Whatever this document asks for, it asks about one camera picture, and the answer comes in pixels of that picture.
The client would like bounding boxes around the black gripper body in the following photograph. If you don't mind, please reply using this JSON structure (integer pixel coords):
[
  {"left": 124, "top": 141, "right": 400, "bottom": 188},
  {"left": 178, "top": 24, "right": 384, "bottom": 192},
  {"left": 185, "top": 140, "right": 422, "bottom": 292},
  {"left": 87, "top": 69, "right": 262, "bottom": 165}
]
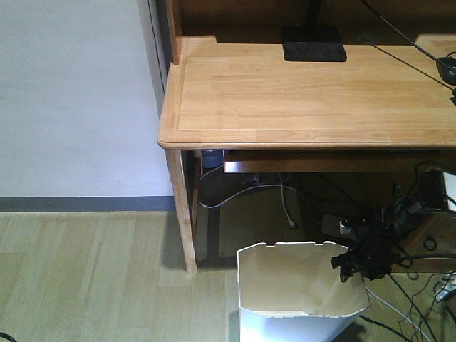
[{"left": 331, "top": 235, "right": 398, "bottom": 282}]

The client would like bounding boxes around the white paper trash bin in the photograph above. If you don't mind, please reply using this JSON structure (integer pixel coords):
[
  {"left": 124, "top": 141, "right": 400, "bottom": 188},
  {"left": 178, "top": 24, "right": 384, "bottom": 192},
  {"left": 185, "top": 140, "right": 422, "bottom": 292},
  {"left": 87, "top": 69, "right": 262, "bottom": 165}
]
[{"left": 237, "top": 241, "right": 370, "bottom": 341}]

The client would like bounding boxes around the wooden drawer cabinet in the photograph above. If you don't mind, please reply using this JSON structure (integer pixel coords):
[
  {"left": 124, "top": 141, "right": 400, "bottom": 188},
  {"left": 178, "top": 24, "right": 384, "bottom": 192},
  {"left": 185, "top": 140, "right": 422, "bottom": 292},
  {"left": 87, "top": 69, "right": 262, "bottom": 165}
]
[{"left": 397, "top": 214, "right": 455, "bottom": 273}]

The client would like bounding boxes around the light wooden desk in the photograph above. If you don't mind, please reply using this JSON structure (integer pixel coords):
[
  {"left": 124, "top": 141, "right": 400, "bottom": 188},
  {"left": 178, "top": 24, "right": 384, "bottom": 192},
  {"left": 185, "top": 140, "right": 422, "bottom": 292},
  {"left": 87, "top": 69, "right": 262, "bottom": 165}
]
[{"left": 158, "top": 1, "right": 455, "bottom": 273}]

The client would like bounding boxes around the black computer mouse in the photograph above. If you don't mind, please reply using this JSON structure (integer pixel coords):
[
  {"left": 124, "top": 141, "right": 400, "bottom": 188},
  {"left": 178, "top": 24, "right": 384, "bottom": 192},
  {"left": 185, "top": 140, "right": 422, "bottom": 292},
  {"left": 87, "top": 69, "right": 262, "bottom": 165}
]
[{"left": 436, "top": 56, "right": 456, "bottom": 86}]

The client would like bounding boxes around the black computer monitor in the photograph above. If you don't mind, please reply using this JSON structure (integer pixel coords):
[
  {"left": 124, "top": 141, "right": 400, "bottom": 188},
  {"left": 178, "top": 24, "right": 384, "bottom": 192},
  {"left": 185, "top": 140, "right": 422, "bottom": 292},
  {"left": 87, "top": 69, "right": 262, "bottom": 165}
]
[{"left": 281, "top": 1, "right": 347, "bottom": 63}]

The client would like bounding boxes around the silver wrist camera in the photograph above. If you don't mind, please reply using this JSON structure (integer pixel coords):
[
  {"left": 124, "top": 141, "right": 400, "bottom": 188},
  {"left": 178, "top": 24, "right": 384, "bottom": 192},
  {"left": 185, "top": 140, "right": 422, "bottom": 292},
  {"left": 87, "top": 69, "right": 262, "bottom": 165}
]
[{"left": 339, "top": 219, "right": 368, "bottom": 234}]

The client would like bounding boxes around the grey power cable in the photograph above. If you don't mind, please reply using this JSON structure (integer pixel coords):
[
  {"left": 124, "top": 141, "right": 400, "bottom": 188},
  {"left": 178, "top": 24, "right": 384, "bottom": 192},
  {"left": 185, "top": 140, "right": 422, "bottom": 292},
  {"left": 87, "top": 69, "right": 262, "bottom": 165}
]
[{"left": 198, "top": 164, "right": 321, "bottom": 231}]

